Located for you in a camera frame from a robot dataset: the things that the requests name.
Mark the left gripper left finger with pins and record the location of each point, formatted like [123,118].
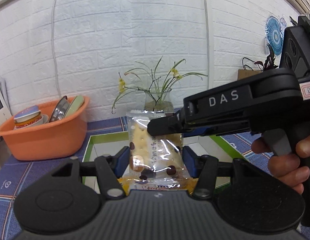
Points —
[109,170]

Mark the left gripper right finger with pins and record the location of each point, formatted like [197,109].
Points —
[204,168]

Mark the clear cracker packet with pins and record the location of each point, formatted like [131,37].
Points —
[152,157]

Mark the person's right hand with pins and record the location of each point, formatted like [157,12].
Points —
[286,168]

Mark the green cardboard box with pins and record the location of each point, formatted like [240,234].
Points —
[109,144]

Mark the orange chip bag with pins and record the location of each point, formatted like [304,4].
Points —
[129,183]

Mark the dark red plant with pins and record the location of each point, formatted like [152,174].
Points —
[268,64]

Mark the brown cardboard box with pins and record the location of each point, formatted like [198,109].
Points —
[242,73]

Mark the orange plastic basin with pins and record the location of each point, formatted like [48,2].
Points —
[51,140]

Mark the green plate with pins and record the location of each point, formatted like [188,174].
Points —
[74,106]

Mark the steel bowl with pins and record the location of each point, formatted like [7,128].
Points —
[60,110]

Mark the blue paper fan decoration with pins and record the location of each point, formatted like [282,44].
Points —
[274,33]

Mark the glass vase with flowers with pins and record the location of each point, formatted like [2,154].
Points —
[157,88]

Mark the instant noodle cup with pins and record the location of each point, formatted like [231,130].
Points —
[27,117]

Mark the white screen appliance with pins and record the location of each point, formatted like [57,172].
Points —
[5,112]

